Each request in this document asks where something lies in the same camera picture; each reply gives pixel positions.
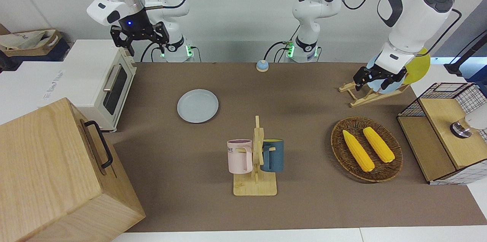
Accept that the black pole stand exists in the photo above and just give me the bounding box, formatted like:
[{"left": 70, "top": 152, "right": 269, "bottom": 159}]
[{"left": 443, "top": 31, "right": 487, "bottom": 75}]

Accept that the dark blue mug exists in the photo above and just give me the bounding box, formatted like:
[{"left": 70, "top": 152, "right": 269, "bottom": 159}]
[{"left": 261, "top": 139, "right": 285, "bottom": 173}]

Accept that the yellow plate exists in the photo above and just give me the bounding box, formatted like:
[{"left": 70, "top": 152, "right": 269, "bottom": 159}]
[{"left": 403, "top": 47, "right": 431, "bottom": 85}]

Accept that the brown cardboard box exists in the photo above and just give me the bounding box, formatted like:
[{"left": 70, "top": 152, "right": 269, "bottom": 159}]
[{"left": 0, "top": 29, "right": 63, "bottom": 58}]

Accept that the white cylinder with metal cap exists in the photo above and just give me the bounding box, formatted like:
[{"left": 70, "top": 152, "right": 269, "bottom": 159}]
[{"left": 450, "top": 105, "right": 487, "bottom": 139}]

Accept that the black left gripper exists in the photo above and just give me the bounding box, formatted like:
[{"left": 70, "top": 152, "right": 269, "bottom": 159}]
[{"left": 353, "top": 63, "right": 407, "bottom": 91}]

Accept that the brown wicker basket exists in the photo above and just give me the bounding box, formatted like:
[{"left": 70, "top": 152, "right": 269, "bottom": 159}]
[{"left": 331, "top": 116, "right": 403, "bottom": 183}]

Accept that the gray plate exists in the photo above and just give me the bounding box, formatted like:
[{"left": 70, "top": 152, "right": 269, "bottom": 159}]
[{"left": 177, "top": 89, "right": 220, "bottom": 124}]

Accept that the pink mug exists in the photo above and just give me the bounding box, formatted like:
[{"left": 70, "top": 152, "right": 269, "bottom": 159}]
[{"left": 227, "top": 139, "right": 253, "bottom": 174}]

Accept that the brown table mat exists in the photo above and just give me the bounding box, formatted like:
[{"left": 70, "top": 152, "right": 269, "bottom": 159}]
[{"left": 107, "top": 61, "right": 487, "bottom": 233}]

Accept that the silver oven door handle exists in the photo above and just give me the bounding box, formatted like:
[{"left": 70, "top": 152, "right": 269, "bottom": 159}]
[{"left": 103, "top": 64, "right": 122, "bottom": 92}]

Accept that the white bag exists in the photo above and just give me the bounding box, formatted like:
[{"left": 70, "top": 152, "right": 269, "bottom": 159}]
[{"left": 0, "top": 30, "right": 47, "bottom": 51}]

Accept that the wooden mug rack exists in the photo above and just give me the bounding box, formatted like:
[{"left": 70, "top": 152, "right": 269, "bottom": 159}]
[{"left": 233, "top": 116, "right": 277, "bottom": 196}]

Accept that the black drawer handle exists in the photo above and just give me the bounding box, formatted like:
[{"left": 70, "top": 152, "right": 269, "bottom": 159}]
[{"left": 84, "top": 120, "right": 114, "bottom": 169}]

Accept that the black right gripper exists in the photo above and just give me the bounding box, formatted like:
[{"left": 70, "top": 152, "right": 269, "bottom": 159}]
[{"left": 110, "top": 8, "right": 170, "bottom": 57}]

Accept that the wire shelf with wooden boards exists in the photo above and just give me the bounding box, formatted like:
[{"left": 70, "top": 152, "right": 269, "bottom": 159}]
[{"left": 397, "top": 82, "right": 487, "bottom": 185}]

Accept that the short yellow corn cob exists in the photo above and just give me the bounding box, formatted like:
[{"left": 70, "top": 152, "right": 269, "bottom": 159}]
[{"left": 363, "top": 127, "right": 395, "bottom": 163}]

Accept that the light blue plate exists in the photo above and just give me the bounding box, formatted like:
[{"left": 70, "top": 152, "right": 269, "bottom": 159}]
[{"left": 366, "top": 54, "right": 406, "bottom": 94}]

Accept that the white toaster oven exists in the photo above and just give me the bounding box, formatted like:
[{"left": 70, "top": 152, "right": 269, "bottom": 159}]
[{"left": 38, "top": 40, "right": 137, "bottom": 133}]

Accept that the wooden plate rack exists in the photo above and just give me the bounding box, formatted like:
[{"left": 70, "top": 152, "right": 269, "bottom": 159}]
[{"left": 339, "top": 72, "right": 411, "bottom": 108}]

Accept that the black base cable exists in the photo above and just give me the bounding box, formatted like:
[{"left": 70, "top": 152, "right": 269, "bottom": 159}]
[
  {"left": 140, "top": 42, "right": 163, "bottom": 62},
  {"left": 265, "top": 40, "right": 293, "bottom": 62}
]

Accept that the dark blue crate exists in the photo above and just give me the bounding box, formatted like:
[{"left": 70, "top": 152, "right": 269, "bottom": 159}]
[{"left": 0, "top": 40, "right": 71, "bottom": 71}]

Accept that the wooden drawer cabinet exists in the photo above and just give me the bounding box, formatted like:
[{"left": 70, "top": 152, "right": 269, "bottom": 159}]
[{"left": 0, "top": 97, "right": 146, "bottom": 242}]

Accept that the dark gray partition panel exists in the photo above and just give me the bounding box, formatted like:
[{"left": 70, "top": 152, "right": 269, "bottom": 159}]
[{"left": 434, "top": 0, "right": 487, "bottom": 60}]

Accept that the long yellow corn cob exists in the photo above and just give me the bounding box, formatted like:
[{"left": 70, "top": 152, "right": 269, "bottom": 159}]
[{"left": 342, "top": 130, "right": 375, "bottom": 172}]

